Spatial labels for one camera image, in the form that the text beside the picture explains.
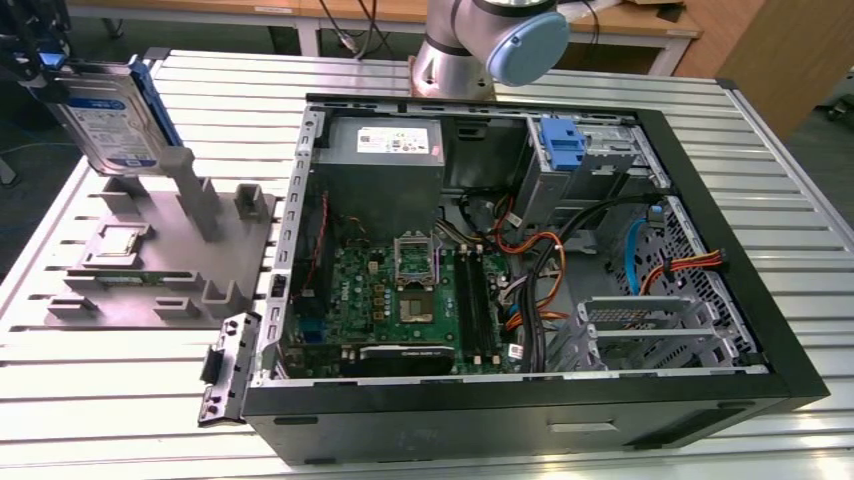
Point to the hard disk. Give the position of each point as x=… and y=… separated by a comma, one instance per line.
x=107, y=130

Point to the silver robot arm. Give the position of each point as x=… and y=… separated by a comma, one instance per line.
x=454, y=70

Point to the metal disk bay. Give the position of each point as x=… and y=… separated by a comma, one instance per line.
x=641, y=332

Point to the silver CPU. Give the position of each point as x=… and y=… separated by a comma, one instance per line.
x=120, y=241

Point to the grey parts rack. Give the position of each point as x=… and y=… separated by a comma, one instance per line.
x=180, y=250

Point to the green RAM stick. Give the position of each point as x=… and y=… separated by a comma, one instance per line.
x=129, y=278

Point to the grey power supply unit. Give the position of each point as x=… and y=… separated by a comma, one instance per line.
x=380, y=195

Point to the green motherboard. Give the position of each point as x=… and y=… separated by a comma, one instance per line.
x=354, y=300

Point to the metal locking lever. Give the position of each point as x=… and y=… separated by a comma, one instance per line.
x=436, y=265

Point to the CPU socket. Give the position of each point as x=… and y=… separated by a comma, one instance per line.
x=415, y=310

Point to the blue drive latch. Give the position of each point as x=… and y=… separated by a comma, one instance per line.
x=563, y=145

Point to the metal optical drive cage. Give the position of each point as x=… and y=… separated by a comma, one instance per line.
x=554, y=190

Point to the black RAM slot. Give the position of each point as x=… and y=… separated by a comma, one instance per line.
x=468, y=305
x=487, y=305

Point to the black graphics card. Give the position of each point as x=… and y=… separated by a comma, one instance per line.
x=400, y=357

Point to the wooden desk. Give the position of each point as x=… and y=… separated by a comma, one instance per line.
x=667, y=27

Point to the black PC case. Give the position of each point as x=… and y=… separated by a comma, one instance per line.
x=467, y=415

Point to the brown wooden cabinet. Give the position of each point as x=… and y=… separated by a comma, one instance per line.
x=787, y=60

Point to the grey hinged case bracket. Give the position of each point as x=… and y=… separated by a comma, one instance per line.
x=234, y=380

